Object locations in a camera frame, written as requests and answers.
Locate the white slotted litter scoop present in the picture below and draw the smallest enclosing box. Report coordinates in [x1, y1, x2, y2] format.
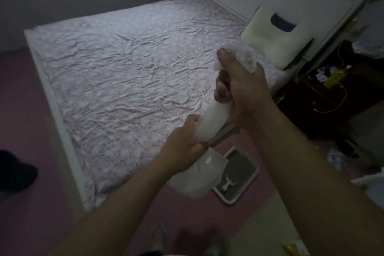
[221, 176, 238, 191]

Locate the clear plastic bag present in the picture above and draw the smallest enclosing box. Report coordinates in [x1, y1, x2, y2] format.
[168, 41, 262, 200]

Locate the white cat litter tray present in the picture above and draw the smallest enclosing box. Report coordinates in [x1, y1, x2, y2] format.
[211, 146, 260, 205]

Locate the dark wooden nightstand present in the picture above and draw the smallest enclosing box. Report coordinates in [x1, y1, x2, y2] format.
[277, 40, 384, 142]

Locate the person's right hand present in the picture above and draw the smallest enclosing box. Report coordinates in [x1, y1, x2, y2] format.
[213, 48, 275, 133]

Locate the black round object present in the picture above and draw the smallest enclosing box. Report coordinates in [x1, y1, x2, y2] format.
[334, 138, 359, 159]

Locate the pink foam floor mat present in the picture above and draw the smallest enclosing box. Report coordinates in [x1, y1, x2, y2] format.
[0, 48, 376, 256]

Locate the yellow bottle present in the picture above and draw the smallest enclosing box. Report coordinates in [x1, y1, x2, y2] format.
[323, 68, 347, 89]

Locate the dark waste bin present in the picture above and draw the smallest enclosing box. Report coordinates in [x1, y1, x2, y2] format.
[0, 150, 39, 193]

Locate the person's left hand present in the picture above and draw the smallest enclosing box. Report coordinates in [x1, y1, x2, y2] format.
[156, 114, 209, 174]

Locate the person's left forearm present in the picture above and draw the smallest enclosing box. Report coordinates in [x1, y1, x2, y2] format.
[48, 160, 172, 256]

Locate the white pink wet wipes pack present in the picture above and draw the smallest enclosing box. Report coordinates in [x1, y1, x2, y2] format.
[351, 41, 384, 60]

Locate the white cable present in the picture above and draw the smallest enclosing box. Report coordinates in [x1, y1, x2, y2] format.
[337, 42, 353, 70]

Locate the cream pillow with dark patch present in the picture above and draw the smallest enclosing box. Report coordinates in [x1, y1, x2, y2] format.
[240, 5, 315, 70]

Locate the beige cable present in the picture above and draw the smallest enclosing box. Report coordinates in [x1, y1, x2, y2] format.
[313, 83, 348, 114]

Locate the person's right forearm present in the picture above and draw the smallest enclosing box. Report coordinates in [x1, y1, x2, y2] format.
[249, 108, 384, 256]

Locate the yellow plastic bag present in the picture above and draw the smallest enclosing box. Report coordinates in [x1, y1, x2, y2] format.
[281, 243, 310, 256]

